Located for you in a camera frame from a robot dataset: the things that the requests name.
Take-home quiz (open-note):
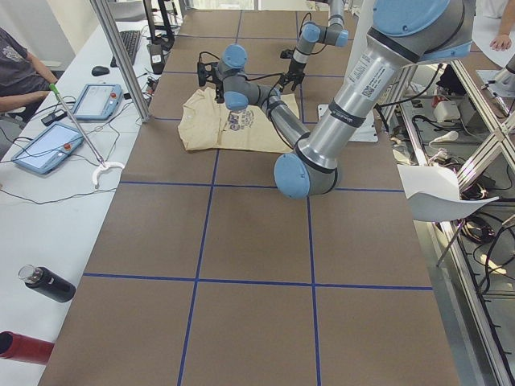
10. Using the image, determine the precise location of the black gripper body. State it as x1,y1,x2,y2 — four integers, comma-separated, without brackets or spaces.
208,62,225,104
278,60,306,92

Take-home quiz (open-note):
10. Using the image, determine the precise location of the beige long-sleeve graphic shirt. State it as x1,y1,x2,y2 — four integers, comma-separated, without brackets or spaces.
178,88,290,154

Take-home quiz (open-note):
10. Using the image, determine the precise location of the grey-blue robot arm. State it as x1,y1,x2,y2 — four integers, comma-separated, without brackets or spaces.
197,1,476,199
278,0,348,91

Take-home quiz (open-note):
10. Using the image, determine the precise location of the black keyboard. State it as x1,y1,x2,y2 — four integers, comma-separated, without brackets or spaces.
119,31,142,65

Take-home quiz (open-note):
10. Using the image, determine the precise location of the black computer mouse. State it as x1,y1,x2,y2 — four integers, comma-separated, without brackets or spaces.
91,66,110,76

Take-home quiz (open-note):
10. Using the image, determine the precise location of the far blue teach pendant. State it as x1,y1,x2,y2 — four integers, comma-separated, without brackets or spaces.
72,84,123,121

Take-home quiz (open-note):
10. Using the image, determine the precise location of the blue teach pendant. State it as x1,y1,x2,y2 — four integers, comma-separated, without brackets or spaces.
72,84,123,121
11,122,84,175

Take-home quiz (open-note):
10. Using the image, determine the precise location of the metal reacher grabber stick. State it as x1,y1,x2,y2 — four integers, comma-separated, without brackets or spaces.
49,84,125,189

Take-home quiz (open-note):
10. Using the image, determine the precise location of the near blue teach pendant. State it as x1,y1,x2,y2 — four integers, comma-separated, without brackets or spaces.
11,122,84,175

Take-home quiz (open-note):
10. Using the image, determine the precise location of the seated person grey shirt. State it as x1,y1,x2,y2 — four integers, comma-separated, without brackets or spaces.
1,29,58,121

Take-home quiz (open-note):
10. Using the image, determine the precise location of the black water bottle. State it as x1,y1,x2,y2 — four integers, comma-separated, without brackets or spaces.
18,265,76,303

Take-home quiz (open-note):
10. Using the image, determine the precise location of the red cylinder tube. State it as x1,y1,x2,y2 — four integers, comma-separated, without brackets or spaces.
1,331,54,365

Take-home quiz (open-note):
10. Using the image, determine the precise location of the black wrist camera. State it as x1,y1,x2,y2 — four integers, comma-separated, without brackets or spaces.
280,49,295,60
196,61,212,87

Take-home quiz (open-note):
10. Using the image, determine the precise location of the grey aluminium frame post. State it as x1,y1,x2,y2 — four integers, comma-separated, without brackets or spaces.
89,0,150,123

